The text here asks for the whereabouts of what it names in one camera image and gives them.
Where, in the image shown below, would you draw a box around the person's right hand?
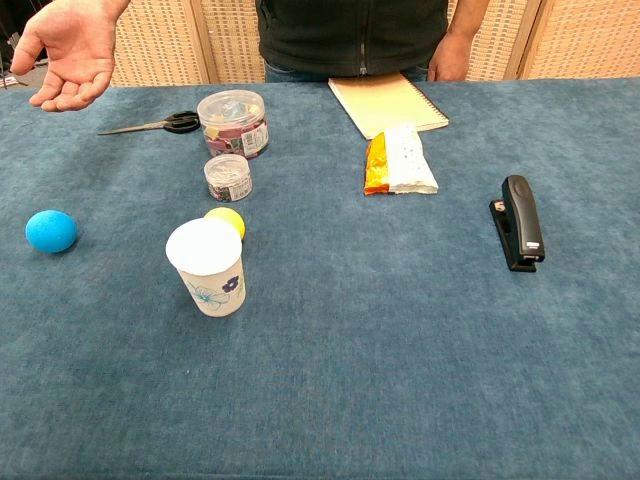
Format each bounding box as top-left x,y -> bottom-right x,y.
9,0 -> 132,113

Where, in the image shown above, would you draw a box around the person's left hand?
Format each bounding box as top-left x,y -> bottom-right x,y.
428,30 -> 476,83

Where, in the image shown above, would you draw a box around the blue foam ball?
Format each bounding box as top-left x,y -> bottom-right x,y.
24,209 -> 79,254

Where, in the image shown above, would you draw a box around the person's left forearm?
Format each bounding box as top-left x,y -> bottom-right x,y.
446,0 -> 491,39

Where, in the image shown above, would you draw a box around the yellow foam ball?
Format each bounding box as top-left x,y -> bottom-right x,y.
203,206 -> 247,242

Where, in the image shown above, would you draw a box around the spiral bound notebook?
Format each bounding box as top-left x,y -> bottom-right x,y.
327,72 -> 450,141

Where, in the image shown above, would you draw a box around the person's torso in black jacket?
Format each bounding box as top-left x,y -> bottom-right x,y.
254,0 -> 450,84

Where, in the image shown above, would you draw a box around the white tissue packet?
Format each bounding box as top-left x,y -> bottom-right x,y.
383,122 -> 440,195

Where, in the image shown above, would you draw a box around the woven wooden folding screen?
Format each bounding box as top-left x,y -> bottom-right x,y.
112,0 -> 640,86

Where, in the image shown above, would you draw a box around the orange foil packet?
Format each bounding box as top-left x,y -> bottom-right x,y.
363,131 -> 392,197

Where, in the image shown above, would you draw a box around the large clear jar of clips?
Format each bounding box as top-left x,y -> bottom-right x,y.
196,89 -> 270,160

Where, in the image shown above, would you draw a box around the black stapler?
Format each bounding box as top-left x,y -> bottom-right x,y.
488,174 -> 547,273

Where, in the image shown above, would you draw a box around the small clear jar of pins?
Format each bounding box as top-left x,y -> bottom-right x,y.
203,153 -> 254,203

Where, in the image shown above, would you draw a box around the blue tablecloth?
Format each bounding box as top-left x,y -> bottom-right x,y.
0,77 -> 640,480

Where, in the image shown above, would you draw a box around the black handled scissors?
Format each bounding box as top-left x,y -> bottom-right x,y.
96,110 -> 202,137

